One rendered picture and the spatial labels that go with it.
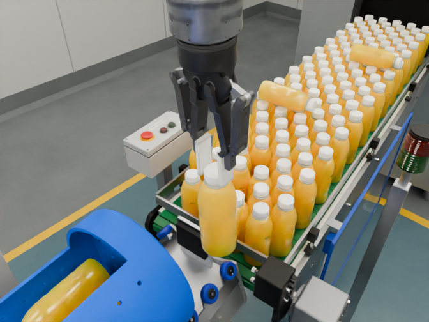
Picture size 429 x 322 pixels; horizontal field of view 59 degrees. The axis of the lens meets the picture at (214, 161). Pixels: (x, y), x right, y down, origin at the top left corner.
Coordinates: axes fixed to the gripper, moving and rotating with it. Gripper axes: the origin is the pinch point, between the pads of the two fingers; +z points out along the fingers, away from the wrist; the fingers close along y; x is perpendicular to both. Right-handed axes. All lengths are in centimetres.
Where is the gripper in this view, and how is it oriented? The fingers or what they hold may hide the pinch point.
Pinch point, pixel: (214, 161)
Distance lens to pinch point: 59.1
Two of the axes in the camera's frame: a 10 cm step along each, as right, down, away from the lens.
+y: 7.5, 3.9, -5.3
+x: 6.6, -5.0, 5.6
